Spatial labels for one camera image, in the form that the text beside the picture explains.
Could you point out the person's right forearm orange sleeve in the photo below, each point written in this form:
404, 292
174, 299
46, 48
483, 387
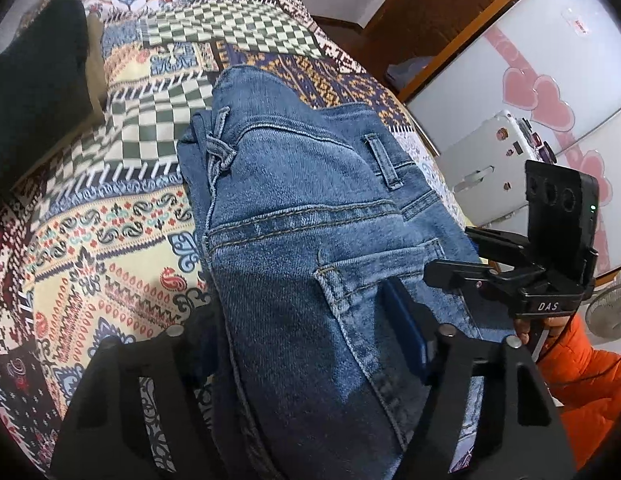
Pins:
590, 410

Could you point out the person's right hand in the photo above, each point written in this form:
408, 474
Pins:
560, 322

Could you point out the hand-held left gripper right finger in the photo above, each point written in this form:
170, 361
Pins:
405, 325

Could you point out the white electric fan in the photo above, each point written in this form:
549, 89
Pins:
608, 310

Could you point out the patterned patchwork bedspread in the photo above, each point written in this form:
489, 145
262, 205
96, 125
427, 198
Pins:
140, 240

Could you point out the folded khaki pants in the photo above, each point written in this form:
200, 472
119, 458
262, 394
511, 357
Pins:
95, 70

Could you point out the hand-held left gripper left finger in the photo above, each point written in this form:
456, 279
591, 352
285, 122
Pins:
195, 350

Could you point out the light blue cloth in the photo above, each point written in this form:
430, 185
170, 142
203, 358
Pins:
408, 75

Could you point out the wooden baseboard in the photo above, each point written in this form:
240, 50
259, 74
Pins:
340, 22

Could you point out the folded black pants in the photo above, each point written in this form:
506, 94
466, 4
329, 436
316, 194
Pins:
35, 100

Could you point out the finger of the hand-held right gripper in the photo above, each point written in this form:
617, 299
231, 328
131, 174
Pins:
455, 272
500, 246

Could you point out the blue jeans pants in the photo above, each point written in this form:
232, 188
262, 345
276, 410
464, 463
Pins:
290, 240

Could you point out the white appliance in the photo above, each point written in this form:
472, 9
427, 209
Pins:
490, 160

